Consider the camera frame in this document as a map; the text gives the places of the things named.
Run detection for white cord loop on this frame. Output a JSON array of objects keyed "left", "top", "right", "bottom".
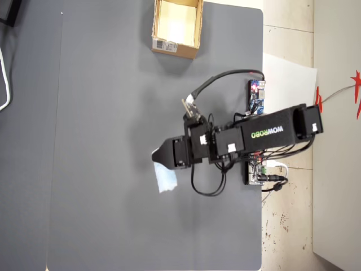
[{"left": 0, "top": 47, "right": 13, "bottom": 112}]

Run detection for open cardboard box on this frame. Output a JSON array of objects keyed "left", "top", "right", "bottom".
[{"left": 151, "top": 0, "right": 204, "bottom": 59}]

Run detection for white cable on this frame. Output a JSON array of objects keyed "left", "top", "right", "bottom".
[{"left": 266, "top": 160, "right": 290, "bottom": 178}]

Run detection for grey floor cable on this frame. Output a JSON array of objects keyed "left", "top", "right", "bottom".
[{"left": 320, "top": 84, "right": 358, "bottom": 104}]

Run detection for small wrist camera board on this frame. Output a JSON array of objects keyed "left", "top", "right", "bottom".
[{"left": 180, "top": 98, "right": 204, "bottom": 128}]

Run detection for blue circuit board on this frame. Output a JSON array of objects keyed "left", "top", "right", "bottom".
[{"left": 246, "top": 79, "right": 267, "bottom": 116}]

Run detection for green white controller board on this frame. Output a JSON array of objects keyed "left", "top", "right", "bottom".
[{"left": 243, "top": 154, "right": 267, "bottom": 186}]

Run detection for black looped servo wires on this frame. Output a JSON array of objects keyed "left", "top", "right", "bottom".
[{"left": 190, "top": 160, "right": 235, "bottom": 198}]

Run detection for black sleeved camera cable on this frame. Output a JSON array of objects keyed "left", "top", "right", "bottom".
[{"left": 188, "top": 69, "right": 266, "bottom": 103}]

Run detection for black power plug cable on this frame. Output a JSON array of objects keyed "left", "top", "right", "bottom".
[{"left": 258, "top": 174, "right": 289, "bottom": 193}]

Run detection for white paper sheet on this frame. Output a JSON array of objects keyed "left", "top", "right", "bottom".
[{"left": 262, "top": 53, "right": 319, "bottom": 115}]

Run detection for light blue cloth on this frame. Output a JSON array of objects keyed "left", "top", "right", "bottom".
[{"left": 151, "top": 146, "right": 179, "bottom": 194}]

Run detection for black object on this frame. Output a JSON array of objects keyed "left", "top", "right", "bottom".
[{"left": 0, "top": 0, "right": 23, "bottom": 28}]

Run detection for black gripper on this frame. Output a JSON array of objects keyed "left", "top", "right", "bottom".
[{"left": 151, "top": 121, "right": 213, "bottom": 171}]

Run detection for black arm wire bundle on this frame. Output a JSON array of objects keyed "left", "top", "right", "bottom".
[{"left": 242, "top": 131, "right": 317, "bottom": 165}]

